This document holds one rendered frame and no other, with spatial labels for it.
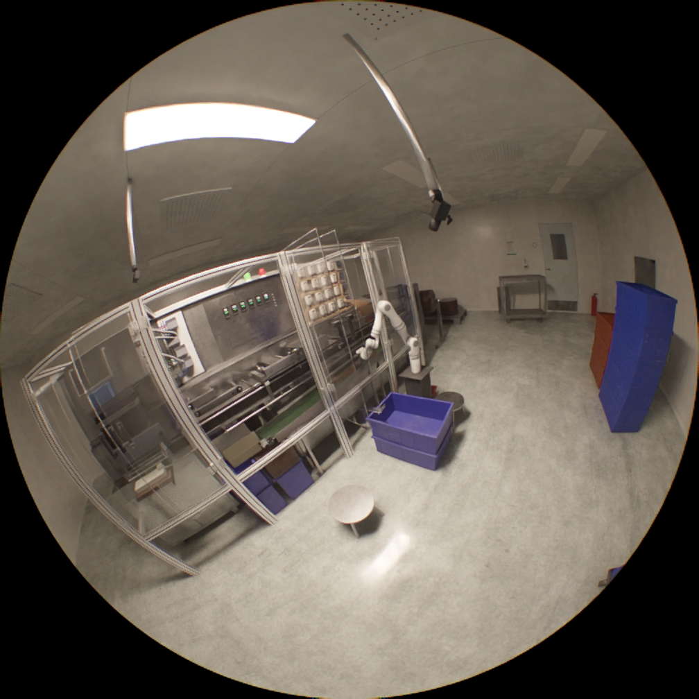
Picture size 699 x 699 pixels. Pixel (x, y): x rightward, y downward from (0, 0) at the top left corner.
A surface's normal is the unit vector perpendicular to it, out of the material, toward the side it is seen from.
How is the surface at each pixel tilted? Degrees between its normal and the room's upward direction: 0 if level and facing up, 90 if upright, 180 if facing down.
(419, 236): 90
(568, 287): 90
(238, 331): 90
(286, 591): 0
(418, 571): 0
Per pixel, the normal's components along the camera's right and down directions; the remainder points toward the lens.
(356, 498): -0.26, -0.91
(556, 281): -0.65, 0.41
